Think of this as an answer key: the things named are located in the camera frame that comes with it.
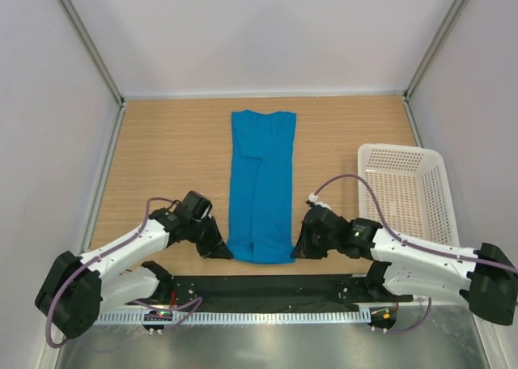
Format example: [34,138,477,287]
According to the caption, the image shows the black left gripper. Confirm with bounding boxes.
[186,215,233,259]

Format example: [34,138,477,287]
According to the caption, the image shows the blue t shirt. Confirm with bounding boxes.
[227,110,297,265]

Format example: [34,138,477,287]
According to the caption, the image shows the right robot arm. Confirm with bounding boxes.
[291,203,517,326]

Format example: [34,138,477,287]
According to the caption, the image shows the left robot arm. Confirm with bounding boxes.
[35,191,234,349]

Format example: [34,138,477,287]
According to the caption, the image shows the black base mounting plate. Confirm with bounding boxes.
[165,274,412,307]

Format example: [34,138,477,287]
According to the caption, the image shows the white plastic mesh basket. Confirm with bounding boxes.
[357,144,459,247]

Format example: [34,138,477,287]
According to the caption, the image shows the white slotted cable duct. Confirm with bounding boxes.
[95,307,371,326]

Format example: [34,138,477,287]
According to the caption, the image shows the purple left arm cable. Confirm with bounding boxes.
[45,197,203,354]

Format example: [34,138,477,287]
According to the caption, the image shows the aluminium front frame rail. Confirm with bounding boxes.
[412,296,469,308]

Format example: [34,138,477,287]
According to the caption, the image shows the left rear aluminium post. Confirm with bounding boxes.
[48,0,126,107]

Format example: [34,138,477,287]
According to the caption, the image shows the aluminium post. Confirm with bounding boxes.
[403,0,469,103]
[48,0,126,107]

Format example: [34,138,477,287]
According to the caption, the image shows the right rear aluminium post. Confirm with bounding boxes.
[403,0,469,103]

